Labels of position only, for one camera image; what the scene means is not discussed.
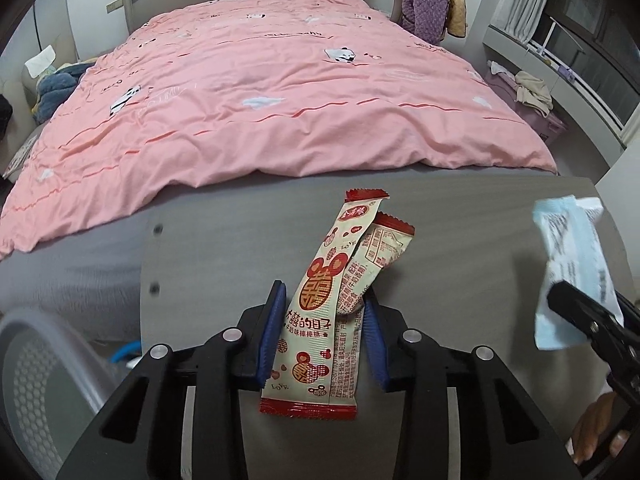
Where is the dark window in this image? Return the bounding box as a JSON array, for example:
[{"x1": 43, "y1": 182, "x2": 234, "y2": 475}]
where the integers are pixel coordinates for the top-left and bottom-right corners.
[{"x1": 542, "y1": 0, "x2": 640, "y2": 136}]

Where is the grey window ledge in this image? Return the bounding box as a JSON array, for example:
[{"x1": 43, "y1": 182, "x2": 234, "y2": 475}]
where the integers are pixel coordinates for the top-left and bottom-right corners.
[{"x1": 482, "y1": 25, "x2": 628, "y2": 148}]

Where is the purple quilted garment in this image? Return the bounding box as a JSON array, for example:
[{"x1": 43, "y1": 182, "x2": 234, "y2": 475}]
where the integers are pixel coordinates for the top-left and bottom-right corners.
[{"x1": 400, "y1": 0, "x2": 451, "y2": 44}]

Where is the person's right hand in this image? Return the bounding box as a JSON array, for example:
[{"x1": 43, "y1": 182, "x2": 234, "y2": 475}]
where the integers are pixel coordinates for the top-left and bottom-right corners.
[{"x1": 570, "y1": 391, "x2": 635, "y2": 466}]

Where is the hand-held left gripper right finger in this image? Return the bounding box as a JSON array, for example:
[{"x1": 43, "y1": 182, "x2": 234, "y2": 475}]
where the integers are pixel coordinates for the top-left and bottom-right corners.
[{"x1": 361, "y1": 292, "x2": 583, "y2": 480}]

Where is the grey mesh trash basket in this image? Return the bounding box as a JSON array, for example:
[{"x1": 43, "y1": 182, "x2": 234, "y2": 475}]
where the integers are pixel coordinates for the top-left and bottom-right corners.
[{"x1": 0, "y1": 307, "x2": 121, "y2": 466}]

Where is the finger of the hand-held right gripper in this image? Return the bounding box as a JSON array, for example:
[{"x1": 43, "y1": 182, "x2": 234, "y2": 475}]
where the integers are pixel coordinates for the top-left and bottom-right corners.
[
  {"x1": 546, "y1": 281, "x2": 626, "y2": 348},
  {"x1": 614, "y1": 290, "x2": 640, "y2": 333}
]

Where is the yellow cloth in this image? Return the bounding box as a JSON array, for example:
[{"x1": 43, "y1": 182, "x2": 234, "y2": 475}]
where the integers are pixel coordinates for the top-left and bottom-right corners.
[{"x1": 445, "y1": 0, "x2": 471, "y2": 40}]

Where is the light blue white wrapper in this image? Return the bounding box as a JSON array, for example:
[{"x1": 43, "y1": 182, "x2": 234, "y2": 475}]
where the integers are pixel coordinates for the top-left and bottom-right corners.
[{"x1": 531, "y1": 194, "x2": 626, "y2": 352}]

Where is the white drying rack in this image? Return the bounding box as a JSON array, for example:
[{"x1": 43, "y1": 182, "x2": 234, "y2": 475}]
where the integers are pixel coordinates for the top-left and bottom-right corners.
[{"x1": 525, "y1": 16, "x2": 586, "y2": 68}]

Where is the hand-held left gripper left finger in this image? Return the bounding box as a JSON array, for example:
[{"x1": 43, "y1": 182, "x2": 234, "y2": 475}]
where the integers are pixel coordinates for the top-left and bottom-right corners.
[{"x1": 55, "y1": 280, "x2": 288, "y2": 480}]

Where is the beige bench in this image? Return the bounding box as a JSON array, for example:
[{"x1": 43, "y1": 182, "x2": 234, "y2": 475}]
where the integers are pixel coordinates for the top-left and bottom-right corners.
[{"x1": 0, "y1": 35, "x2": 76, "y2": 181}]

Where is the beige cloth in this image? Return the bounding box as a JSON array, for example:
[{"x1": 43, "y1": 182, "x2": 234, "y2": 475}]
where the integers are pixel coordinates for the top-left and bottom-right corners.
[{"x1": 515, "y1": 71, "x2": 554, "y2": 113}]

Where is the blue curved item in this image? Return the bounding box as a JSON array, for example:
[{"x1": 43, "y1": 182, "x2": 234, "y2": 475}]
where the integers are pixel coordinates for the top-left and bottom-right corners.
[{"x1": 110, "y1": 341, "x2": 144, "y2": 366}]

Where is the bed with pink cover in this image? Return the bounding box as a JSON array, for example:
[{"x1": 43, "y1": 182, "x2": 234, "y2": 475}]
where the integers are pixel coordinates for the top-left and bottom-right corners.
[{"x1": 0, "y1": 0, "x2": 560, "y2": 261}]

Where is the blue fleece blanket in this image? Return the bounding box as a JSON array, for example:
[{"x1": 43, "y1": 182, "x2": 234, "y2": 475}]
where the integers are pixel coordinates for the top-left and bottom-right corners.
[{"x1": 32, "y1": 62, "x2": 96, "y2": 124}]

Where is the pink storage box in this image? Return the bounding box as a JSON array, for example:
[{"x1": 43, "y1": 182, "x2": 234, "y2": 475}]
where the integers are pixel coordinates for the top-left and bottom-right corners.
[{"x1": 482, "y1": 67, "x2": 568, "y2": 147}]

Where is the cream red candy wrapper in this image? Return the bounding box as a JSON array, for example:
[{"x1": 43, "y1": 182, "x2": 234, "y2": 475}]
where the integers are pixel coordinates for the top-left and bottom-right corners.
[
  {"x1": 337, "y1": 211, "x2": 416, "y2": 317},
  {"x1": 259, "y1": 188, "x2": 390, "y2": 419}
]

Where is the grey wardrobe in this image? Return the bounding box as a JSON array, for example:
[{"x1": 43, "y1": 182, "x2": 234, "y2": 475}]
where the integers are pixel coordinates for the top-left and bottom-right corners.
[{"x1": 10, "y1": 0, "x2": 81, "y2": 68}]

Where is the white paper sheet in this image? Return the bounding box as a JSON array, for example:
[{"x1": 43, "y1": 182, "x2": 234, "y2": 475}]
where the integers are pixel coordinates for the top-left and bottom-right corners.
[{"x1": 25, "y1": 45, "x2": 56, "y2": 79}]

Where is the magazine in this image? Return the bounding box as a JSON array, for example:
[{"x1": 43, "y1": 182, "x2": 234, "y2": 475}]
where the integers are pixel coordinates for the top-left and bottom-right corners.
[{"x1": 2, "y1": 135, "x2": 39, "y2": 179}]

